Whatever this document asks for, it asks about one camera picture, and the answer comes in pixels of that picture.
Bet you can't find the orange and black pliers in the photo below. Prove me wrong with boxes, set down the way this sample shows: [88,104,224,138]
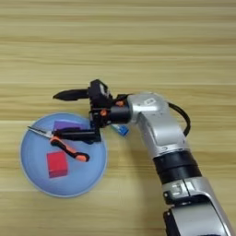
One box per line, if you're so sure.
[27,125,90,163]

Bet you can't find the black box with white label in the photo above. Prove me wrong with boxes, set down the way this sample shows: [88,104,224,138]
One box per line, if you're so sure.
[88,78,113,109]

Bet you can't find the purple rectangular block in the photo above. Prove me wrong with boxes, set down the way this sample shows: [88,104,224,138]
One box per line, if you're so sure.
[53,120,90,132]

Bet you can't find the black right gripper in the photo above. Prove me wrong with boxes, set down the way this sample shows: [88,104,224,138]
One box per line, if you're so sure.
[52,88,135,145]

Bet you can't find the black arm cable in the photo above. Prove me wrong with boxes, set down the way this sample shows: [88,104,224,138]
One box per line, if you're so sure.
[168,101,192,137]

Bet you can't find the blue round plate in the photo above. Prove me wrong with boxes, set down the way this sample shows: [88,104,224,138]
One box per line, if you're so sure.
[19,112,109,198]

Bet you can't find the red cube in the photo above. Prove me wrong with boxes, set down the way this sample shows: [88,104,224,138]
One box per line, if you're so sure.
[46,150,69,179]

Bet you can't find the blue glue stick tube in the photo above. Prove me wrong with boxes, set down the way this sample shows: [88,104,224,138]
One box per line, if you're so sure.
[111,124,130,137]

